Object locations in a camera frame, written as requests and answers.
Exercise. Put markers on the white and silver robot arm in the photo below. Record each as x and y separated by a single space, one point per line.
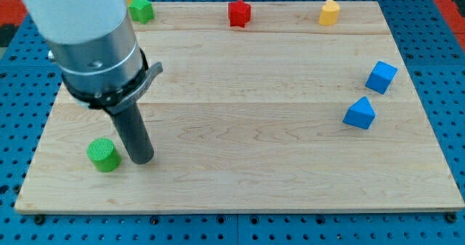
94 44

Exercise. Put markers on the blue triangle block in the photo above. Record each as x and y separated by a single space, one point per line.
361 114

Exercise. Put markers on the light wooden board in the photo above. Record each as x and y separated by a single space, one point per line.
249 121

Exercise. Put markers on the red star block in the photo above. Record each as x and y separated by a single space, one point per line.
239 13

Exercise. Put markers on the dark grey cylindrical pointer tool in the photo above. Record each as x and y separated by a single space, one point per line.
132 131

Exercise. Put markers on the green cylinder block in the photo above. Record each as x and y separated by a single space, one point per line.
103 154

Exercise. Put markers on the yellow heart block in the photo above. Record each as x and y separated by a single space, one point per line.
329 13

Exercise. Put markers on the green star block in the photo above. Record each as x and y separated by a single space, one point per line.
141 11

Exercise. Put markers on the blue cube block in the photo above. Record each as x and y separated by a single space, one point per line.
381 77

